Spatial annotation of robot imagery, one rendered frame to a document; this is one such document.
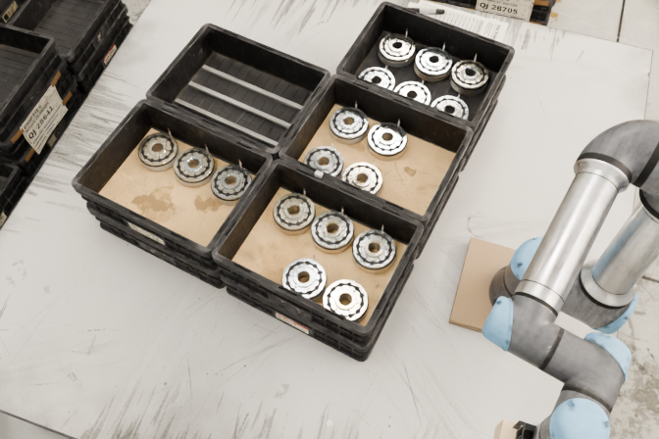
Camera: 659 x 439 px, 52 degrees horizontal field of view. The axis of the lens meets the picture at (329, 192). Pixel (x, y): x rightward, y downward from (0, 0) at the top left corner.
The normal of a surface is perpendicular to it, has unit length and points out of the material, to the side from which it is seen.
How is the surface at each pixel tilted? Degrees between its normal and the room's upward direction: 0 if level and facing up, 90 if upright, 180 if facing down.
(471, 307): 1
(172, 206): 0
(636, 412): 0
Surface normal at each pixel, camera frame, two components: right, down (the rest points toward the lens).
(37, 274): -0.01, -0.51
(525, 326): -0.12, -0.33
